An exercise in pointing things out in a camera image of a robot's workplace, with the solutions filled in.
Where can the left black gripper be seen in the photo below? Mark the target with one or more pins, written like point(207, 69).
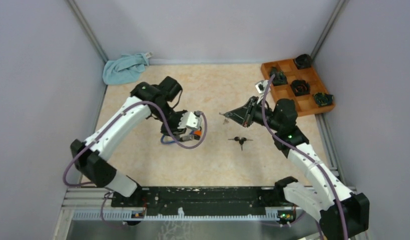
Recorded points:
point(174, 129)

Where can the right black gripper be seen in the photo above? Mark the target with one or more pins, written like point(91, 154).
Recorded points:
point(245, 114)

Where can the orange black padlock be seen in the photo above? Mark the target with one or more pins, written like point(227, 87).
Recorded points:
point(197, 134)

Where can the blue cable lock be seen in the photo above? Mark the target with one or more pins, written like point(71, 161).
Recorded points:
point(180, 138)

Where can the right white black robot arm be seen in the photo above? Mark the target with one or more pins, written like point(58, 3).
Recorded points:
point(340, 212)

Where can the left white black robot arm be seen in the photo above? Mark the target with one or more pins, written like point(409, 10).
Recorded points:
point(145, 101)

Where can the black key bunch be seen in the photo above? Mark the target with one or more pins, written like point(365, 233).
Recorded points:
point(240, 140)

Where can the dark green object left tray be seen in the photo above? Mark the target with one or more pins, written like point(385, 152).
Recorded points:
point(278, 77)

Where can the dark green object tray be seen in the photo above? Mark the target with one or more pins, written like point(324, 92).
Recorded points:
point(323, 99)
point(278, 77)

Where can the dark object centre tray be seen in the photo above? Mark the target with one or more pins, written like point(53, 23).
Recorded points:
point(300, 87)

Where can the wooden compartment tray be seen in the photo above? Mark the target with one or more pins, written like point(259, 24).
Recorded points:
point(304, 105)

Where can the light blue towel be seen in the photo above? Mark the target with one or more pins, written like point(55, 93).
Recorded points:
point(127, 69)

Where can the dark green object right tray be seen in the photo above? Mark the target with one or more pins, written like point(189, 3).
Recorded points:
point(323, 99)

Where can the dark object top tray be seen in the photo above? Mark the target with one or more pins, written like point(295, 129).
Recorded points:
point(303, 61)

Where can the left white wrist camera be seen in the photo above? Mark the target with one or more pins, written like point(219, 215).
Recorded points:
point(190, 121)

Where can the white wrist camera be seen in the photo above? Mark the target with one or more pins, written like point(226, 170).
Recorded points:
point(261, 86)
point(190, 121)

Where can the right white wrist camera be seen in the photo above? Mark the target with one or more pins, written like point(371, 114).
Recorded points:
point(261, 86)

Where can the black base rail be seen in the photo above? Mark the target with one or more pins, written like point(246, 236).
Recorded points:
point(234, 201)

